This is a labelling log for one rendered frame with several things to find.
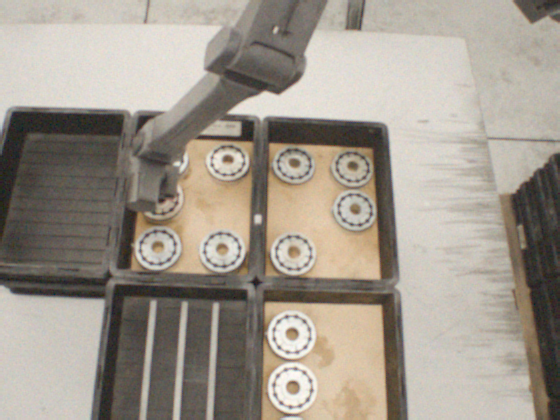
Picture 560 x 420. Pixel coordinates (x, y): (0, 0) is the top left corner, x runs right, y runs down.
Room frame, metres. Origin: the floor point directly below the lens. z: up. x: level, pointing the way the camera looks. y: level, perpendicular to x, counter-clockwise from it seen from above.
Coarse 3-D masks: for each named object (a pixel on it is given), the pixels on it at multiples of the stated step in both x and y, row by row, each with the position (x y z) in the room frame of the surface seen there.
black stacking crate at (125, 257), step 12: (144, 120) 0.63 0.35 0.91; (228, 120) 0.66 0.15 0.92; (240, 132) 0.67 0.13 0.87; (252, 132) 0.67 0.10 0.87; (252, 168) 0.60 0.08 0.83; (252, 180) 0.57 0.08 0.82; (132, 216) 0.42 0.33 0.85; (132, 228) 0.39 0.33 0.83; (120, 240) 0.33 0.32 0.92; (132, 240) 0.37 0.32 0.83; (120, 252) 0.31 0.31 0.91; (120, 264) 0.29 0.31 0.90; (216, 276) 0.29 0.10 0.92
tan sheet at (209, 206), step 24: (192, 144) 0.63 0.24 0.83; (216, 144) 0.65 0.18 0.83; (240, 144) 0.66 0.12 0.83; (192, 168) 0.57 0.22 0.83; (192, 192) 0.51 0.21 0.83; (216, 192) 0.52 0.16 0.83; (240, 192) 0.53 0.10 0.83; (144, 216) 0.43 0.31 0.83; (192, 216) 0.45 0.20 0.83; (216, 216) 0.46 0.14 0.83; (240, 216) 0.47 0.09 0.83; (192, 240) 0.39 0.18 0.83; (192, 264) 0.33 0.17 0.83
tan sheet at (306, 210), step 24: (288, 144) 0.68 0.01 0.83; (288, 192) 0.55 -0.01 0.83; (312, 192) 0.56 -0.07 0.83; (336, 192) 0.57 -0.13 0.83; (288, 216) 0.49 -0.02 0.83; (312, 216) 0.50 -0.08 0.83; (312, 240) 0.44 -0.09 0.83; (336, 240) 0.45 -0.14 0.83; (360, 240) 0.46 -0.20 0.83; (336, 264) 0.39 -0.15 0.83; (360, 264) 0.40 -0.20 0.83
